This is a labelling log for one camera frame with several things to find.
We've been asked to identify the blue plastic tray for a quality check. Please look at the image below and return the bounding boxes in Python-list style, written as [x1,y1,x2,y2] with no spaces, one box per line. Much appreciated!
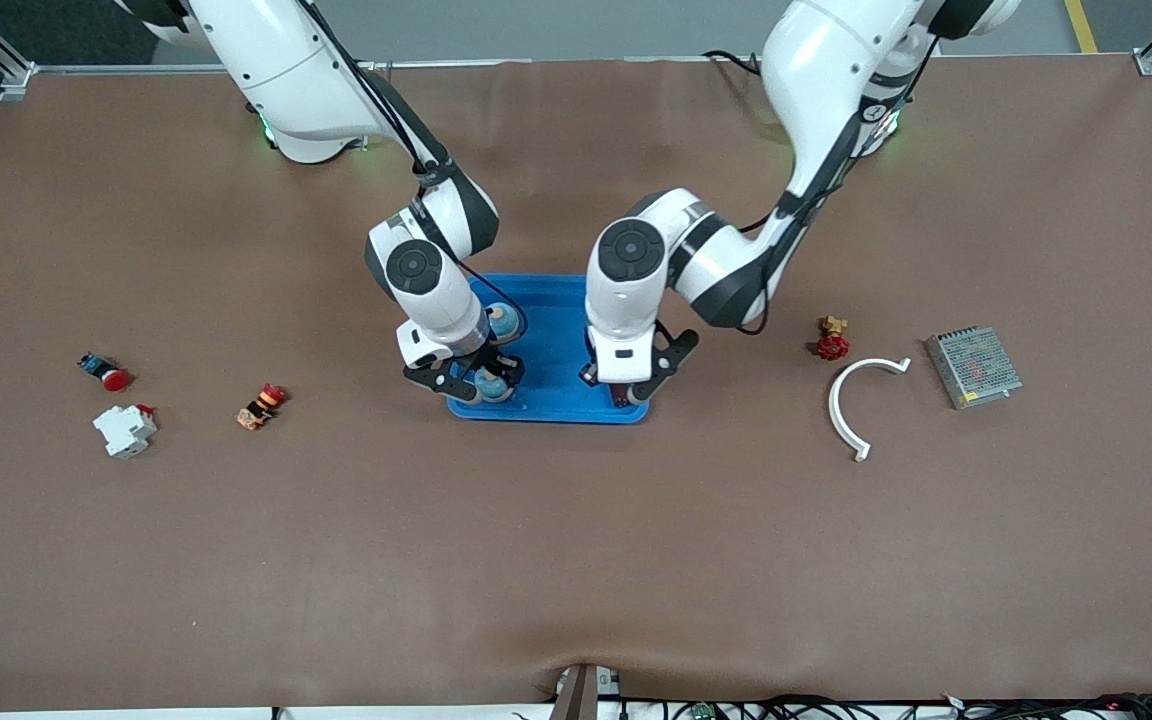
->
[447,274,652,425]

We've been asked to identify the white curved plastic arc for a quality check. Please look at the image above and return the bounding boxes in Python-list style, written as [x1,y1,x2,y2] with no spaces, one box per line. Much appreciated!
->
[828,357,912,462]

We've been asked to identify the metal mesh power supply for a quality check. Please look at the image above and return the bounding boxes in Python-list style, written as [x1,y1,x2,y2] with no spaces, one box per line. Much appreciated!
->
[925,326,1023,410]

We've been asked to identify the white circuit breaker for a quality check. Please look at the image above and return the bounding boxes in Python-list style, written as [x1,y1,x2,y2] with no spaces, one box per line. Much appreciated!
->
[93,404,158,459]

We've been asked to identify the red push button blue base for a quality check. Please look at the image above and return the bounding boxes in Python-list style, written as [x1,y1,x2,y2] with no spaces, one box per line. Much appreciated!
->
[79,353,131,393]

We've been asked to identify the orange black emergency stop switch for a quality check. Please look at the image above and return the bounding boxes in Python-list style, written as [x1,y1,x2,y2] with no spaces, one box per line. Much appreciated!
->
[236,383,288,431]

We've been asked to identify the black arm base cable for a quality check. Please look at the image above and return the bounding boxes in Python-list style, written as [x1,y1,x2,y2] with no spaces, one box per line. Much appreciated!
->
[703,48,767,76]

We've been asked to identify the brown camera mount bracket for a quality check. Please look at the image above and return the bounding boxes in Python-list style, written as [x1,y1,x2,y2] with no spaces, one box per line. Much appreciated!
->
[549,663,623,720]

